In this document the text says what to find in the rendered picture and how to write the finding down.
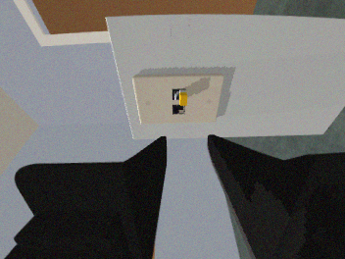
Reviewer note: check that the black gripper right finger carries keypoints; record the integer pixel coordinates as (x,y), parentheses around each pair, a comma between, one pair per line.
(268,195)

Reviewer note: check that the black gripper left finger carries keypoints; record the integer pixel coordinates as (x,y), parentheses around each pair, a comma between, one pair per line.
(132,188)

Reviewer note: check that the grey panel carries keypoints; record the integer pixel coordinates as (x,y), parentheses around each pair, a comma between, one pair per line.
(244,75)

